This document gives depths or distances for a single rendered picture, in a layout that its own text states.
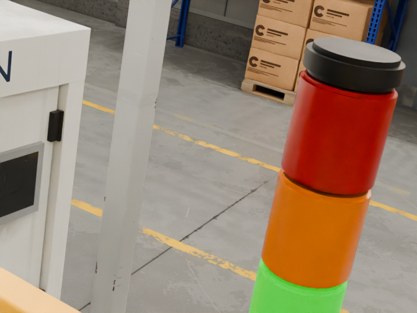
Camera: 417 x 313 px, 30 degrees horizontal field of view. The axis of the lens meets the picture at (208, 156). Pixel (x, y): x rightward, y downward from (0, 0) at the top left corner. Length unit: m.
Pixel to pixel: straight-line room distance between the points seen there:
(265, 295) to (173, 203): 5.29
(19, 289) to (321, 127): 0.29
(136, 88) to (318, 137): 2.68
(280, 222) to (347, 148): 0.06
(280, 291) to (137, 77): 2.65
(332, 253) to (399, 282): 4.96
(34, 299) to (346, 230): 0.26
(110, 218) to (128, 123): 0.43
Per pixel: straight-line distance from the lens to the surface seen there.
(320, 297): 0.42
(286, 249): 0.41
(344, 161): 0.39
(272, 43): 8.56
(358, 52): 0.39
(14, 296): 0.59
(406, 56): 9.41
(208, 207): 5.75
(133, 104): 3.08
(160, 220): 5.43
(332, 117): 0.38
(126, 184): 3.19
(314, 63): 0.38
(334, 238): 0.41
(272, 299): 0.43
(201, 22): 10.31
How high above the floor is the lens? 2.42
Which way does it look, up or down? 21 degrees down
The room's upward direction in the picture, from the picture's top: 10 degrees clockwise
